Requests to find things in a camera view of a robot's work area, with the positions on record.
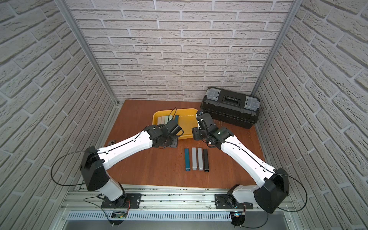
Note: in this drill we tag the white vent grille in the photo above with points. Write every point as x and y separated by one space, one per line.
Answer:
152 215

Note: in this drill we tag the aluminium right corner post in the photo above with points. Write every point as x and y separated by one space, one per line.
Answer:
277 44

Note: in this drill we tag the black bar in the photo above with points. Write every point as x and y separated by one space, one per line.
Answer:
206 160

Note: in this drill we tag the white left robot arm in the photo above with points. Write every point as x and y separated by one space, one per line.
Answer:
96 162

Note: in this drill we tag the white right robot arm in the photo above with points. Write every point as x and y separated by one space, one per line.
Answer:
272 185

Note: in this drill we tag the black plastic toolbox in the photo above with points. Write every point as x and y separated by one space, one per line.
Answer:
231 107

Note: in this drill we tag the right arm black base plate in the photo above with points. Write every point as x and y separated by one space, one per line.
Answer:
223 202

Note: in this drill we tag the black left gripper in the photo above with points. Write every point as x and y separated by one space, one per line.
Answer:
174 128

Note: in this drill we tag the aluminium corner post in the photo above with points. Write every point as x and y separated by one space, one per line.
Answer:
277 44
68 16

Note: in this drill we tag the light grey bar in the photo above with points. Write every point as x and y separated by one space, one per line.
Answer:
194 159

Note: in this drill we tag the aluminium left corner post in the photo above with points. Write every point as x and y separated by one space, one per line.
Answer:
68 16

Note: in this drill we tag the aluminium front mounting rail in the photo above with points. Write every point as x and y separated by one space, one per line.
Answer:
153 198

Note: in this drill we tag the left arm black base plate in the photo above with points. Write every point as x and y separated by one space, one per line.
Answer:
129 200

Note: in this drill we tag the yellow plastic tray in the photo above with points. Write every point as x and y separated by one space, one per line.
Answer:
187 120

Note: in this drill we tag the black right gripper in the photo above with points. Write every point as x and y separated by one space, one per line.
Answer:
196 135

